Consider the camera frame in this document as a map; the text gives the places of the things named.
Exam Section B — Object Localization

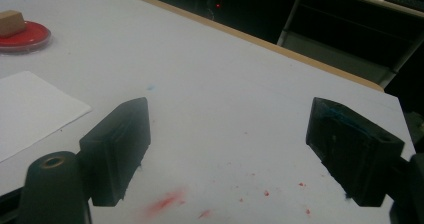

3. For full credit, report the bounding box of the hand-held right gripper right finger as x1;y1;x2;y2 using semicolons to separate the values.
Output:
305;96;406;208

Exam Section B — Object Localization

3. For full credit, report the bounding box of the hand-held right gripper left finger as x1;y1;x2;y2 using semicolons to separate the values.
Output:
79;96;152;208

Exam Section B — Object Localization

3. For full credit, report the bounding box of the round red ink pad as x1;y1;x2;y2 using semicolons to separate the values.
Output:
0;20;53;55

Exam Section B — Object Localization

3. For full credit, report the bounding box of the wooden stamp block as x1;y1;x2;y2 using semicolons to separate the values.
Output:
0;9;28;40

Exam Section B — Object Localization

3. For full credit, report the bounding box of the white paper sheet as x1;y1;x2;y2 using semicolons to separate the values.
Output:
0;70;93;164

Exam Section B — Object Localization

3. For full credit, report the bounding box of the grey metal rack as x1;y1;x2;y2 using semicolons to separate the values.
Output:
276;0;424;89

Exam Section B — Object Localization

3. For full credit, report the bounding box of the black keyboard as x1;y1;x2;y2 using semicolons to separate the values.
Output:
384;0;424;13

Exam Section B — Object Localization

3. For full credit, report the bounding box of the dark device with red light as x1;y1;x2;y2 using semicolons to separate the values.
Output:
198;0;238;21

